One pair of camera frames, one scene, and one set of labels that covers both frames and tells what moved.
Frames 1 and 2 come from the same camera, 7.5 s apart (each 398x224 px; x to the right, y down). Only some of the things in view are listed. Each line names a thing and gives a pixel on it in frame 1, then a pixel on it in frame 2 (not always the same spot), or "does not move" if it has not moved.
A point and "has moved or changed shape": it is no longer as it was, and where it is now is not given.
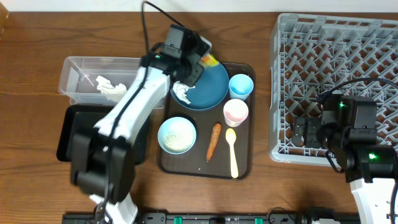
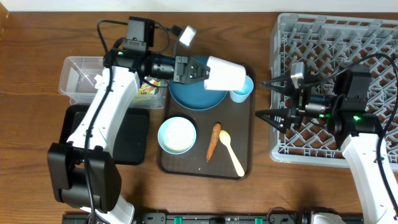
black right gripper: (312, 124) to (296, 107)
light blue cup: (240, 86) does not move
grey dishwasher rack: (311, 55) does not move
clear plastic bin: (78, 74) does not move
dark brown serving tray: (193, 165) does not move
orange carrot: (217, 130) does not move
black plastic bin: (82, 119) does not move
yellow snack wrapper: (209, 60) has moved or changed shape
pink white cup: (236, 111) to (224, 75)
